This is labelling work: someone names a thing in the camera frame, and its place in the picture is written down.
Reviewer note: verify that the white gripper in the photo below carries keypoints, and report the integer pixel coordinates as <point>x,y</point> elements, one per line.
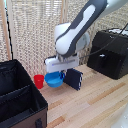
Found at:
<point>61,64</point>

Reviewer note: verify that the cornflower blue bowl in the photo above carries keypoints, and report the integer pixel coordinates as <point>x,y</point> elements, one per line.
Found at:
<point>54,79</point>

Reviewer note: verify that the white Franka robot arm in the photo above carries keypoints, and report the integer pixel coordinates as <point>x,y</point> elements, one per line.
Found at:
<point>80,26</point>

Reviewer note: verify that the red plastic cup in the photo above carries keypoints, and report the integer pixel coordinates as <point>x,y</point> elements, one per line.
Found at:
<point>38,81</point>

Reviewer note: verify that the dark blue rectangular block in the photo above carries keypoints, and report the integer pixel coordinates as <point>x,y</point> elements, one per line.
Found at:
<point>74,78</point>

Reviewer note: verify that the black open fabric bin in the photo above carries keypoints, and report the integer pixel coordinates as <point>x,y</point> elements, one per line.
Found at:
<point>18,96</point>

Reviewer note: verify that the black hard case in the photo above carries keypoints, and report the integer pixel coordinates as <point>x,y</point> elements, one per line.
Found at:
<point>109,53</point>

